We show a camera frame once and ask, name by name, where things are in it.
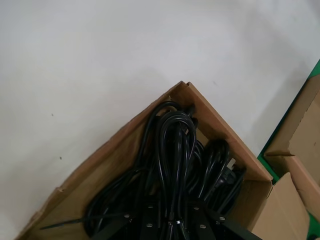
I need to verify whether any black power cable showing plug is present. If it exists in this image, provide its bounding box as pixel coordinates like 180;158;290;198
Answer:
201;138;247;211

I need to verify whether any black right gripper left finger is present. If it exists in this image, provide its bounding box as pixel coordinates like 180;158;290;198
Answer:
92;201;165;240

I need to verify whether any cardboard box with round hole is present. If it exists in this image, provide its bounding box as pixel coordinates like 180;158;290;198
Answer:
263;74;320;216

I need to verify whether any black coiled power cable bundle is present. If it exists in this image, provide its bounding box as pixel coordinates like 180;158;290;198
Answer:
84;99;163;238

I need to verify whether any green table cloth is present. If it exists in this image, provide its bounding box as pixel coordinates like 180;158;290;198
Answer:
257;58;320;240

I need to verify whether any black power cable bundle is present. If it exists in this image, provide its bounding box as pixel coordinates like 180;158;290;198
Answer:
84;99;163;238
39;111;198;240

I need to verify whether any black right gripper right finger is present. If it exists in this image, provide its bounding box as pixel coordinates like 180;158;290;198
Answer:
188;199;263;240

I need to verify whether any cardboard box holding cable pile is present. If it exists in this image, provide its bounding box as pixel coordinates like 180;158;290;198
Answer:
12;80;311;240

